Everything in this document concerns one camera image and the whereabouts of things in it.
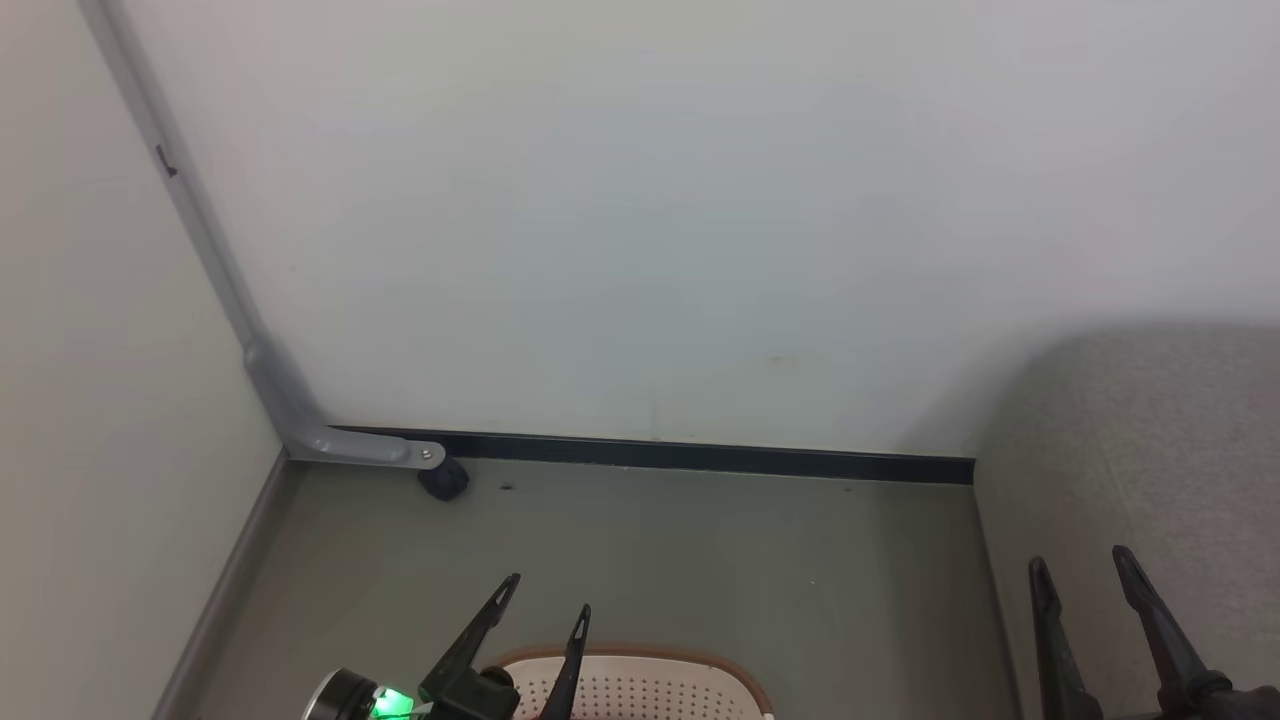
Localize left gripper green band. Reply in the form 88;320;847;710
375;573;593;720

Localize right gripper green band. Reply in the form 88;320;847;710
1028;545;1280;720

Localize grey fabric sofa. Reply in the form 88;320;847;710
965;322;1280;720

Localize cream laundry basket brown rim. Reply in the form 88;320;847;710
480;645;776;720

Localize black caster wheel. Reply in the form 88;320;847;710
418;458;471;502

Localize black skirting strip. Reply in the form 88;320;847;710
330;427;976;486

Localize grey skirting board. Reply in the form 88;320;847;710
150;450;301;720

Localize grey metal partition frame leg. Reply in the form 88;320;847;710
78;0;447;471

